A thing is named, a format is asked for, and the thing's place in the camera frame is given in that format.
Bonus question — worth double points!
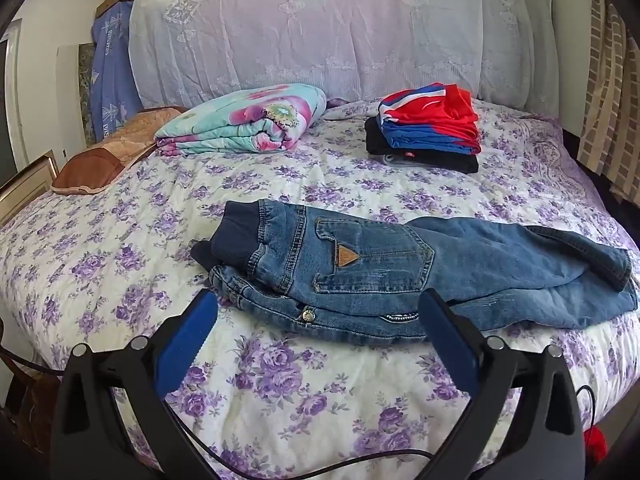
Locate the blue denim pants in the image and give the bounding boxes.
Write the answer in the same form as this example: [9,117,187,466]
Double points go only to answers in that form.
[190,199,640,345]

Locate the blue patterned cloth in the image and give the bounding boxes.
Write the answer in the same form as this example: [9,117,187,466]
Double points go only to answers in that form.
[90,0,146,133]

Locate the folded black garment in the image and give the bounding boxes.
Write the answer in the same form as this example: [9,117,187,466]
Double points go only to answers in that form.
[364,116,480,175]

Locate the folded red and blue shirt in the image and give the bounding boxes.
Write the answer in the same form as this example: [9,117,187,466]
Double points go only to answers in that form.
[377,82,481,148]

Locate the bed with purple floral sheet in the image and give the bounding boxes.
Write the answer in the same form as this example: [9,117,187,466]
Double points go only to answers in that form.
[0,95,640,480]

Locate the beige brick-pattern curtain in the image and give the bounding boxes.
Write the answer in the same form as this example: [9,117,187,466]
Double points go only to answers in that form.
[575,0,640,201]

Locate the mottled grey-green board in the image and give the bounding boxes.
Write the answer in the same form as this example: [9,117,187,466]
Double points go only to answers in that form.
[57,42,96,146]

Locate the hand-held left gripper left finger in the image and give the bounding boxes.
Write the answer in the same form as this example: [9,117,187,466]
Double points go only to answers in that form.
[50,288,221,480]

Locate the black cable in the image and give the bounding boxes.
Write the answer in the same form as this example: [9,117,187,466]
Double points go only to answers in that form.
[170,410,441,480]
[575,385,598,431]

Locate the folded blue garment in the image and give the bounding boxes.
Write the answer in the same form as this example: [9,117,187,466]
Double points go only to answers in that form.
[380,122,481,156]

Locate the folded floral blanket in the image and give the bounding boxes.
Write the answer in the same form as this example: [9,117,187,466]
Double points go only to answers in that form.
[154,83,328,157]

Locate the red cloth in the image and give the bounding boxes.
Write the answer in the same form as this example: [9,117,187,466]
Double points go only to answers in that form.
[582,425,608,466]

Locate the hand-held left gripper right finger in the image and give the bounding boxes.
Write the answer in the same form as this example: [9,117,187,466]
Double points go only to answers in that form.
[417,288,586,480]

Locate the brown pillow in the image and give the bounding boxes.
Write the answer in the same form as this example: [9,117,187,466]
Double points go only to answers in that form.
[50,106,191,196]

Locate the white lace headboard cover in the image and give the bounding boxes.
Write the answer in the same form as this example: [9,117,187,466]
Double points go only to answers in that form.
[127,0,583,116]

